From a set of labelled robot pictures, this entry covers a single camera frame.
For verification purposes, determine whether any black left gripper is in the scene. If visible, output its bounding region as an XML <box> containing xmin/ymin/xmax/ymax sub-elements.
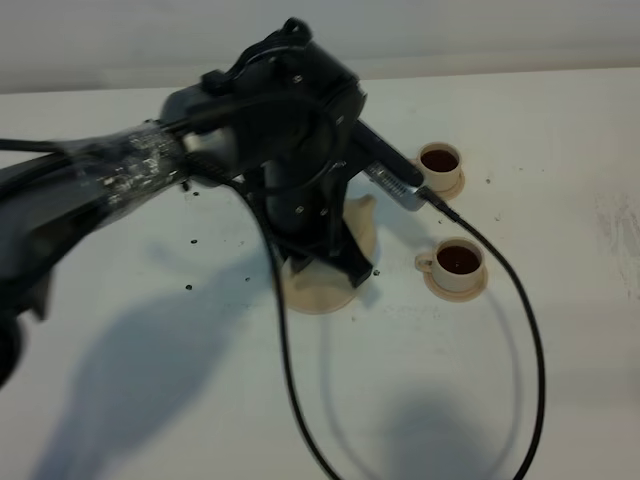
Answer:
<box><xmin>244</xmin><ymin>151</ymin><xmax>373</xmax><ymax>289</ymax></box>

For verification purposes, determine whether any beige ceramic teapot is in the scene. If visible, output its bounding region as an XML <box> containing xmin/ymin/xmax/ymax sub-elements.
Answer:
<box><xmin>343</xmin><ymin>194</ymin><xmax>377</xmax><ymax>261</ymax></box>

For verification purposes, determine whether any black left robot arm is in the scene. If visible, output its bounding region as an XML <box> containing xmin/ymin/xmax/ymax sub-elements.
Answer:
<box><xmin>1</xmin><ymin>18</ymin><xmax>372</xmax><ymax>380</ymax></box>

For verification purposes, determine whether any large beige teapot saucer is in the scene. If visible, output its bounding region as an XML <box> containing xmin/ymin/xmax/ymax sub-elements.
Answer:
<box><xmin>280</xmin><ymin>259</ymin><xmax>364</xmax><ymax>315</ymax></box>

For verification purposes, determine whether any near beige teacup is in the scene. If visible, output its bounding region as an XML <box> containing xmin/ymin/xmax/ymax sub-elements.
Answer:
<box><xmin>414</xmin><ymin>237</ymin><xmax>485</xmax><ymax>274</ymax></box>

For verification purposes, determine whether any beige teacup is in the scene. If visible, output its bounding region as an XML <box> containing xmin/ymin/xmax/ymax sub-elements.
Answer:
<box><xmin>414</xmin><ymin>237</ymin><xmax>485</xmax><ymax>274</ymax></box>
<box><xmin>414</xmin><ymin>142</ymin><xmax>462</xmax><ymax>173</ymax></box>

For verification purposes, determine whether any near beige cup saucer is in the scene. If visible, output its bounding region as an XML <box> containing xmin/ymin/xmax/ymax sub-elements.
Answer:
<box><xmin>423</xmin><ymin>262</ymin><xmax>488</xmax><ymax>303</ymax></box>

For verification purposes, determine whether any beige cup saucer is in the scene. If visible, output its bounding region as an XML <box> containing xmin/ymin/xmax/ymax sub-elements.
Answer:
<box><xmin>423</xmin><ymin>262</ymin><xmax>488</xmax><ymax>303</ymax></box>
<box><xmin>422</xmin><ymin>169</ymin><xmax>465</xmax><ymax>200</ymax></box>

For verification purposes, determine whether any far beige cup saucer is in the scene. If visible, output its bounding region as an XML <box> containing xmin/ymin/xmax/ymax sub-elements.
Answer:
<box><xmin>422</xmin><ymin>169</ymin><xmax>465</xmax><ymax>200</ymax></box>

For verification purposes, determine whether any far beige teacup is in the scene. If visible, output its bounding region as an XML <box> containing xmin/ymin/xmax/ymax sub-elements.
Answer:
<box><xmin>414</xmin><ymin>142</ymin><xmax>462</xmax><ymax>173</ymax></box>

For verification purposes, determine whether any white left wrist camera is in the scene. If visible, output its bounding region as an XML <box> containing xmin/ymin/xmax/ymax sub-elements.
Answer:
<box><xmin>346</xmin><ymin>120</ymin><xmax>425</xmax><ymax>212</ymax></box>

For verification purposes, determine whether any black braided left camera cable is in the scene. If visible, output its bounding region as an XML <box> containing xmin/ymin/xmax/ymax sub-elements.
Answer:
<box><xmin>0</xmin><ymin>89</ymin><xmax>547</xmax><ymax>480</ymax></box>

